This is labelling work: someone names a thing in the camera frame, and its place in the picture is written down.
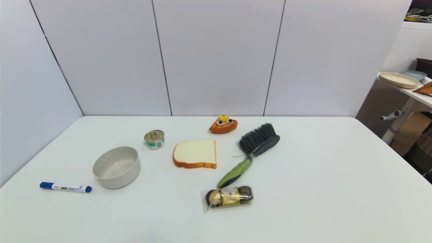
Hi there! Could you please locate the grey table crank handle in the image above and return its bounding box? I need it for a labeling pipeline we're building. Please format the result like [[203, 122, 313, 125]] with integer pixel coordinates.
[[380, 110, 404, 122]]

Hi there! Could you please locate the orange toy fruit tart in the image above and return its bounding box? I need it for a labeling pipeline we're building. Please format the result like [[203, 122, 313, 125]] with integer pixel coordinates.
[[209, 115, 238, 134]]

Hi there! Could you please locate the dark brown box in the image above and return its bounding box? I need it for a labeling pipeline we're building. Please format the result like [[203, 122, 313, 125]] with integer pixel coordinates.
[[416, 58, 432, 79]]

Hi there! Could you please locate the grey perforated panel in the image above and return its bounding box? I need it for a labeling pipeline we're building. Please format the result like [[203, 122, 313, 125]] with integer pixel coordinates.
[[356, 78, 410, 137]]

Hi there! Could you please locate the blue and white marker pen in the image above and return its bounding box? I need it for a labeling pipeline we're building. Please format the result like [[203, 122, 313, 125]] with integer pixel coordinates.
[[40, 182, 92, 193]]

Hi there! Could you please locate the toy bread slice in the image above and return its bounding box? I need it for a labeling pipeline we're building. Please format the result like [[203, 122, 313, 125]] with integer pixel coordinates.
[[173, 139, 217, 169]]

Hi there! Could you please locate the beige round bowl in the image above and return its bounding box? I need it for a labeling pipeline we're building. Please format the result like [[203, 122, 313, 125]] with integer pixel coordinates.
[[93, 146, 141, 189]]

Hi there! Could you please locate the pale blue dish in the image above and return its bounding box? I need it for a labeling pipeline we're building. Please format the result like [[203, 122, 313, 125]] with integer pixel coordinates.
[[401, 70, 427, 81]]

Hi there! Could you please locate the beige flat plate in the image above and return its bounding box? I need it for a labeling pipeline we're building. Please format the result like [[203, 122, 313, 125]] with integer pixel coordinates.
[[378, 72, 421, 89]]

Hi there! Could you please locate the small tin can green label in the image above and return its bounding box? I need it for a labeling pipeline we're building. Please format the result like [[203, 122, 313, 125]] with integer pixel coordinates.
[[144, 130, 165, 150]]

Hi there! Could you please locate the brown cardboard box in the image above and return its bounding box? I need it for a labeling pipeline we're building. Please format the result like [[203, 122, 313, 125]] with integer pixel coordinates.
[[390, 111, 432, 156]]

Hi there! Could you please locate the gold chocolate balls pack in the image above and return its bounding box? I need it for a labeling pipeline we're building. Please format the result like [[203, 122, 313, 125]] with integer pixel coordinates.
[[201, 185, 254, 213]]

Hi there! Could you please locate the white pegboard panel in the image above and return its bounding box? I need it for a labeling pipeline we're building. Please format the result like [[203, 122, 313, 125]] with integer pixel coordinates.
[[381, 21, 432, 73]]

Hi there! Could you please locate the grey brush with green handle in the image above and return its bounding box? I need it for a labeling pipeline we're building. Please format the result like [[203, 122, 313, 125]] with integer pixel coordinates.
[[218, 123, 280, 189]]

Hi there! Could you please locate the orange snack packet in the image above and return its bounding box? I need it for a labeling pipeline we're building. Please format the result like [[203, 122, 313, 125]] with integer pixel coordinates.
[[412, 82, 432, 97]]

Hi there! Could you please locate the white side table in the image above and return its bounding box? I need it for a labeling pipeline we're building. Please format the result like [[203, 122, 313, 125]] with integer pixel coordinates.
[[376, 73, 432, 145]]

